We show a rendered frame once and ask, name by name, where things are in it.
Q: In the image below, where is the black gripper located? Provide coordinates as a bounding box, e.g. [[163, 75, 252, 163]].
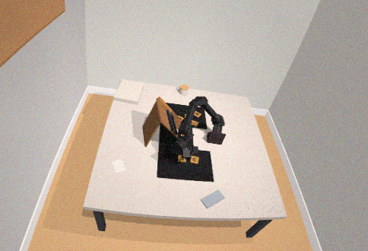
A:
[[170, 144, 199, 157]]

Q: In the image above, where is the cream flat block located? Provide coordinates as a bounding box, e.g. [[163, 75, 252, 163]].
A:
[[114, 79, 144, 105]]

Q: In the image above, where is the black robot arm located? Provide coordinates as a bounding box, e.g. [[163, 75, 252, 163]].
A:
[[174, 97, 225, 158]]

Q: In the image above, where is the white flat card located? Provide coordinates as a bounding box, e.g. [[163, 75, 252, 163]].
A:
[[112, 159, 126, 173]]

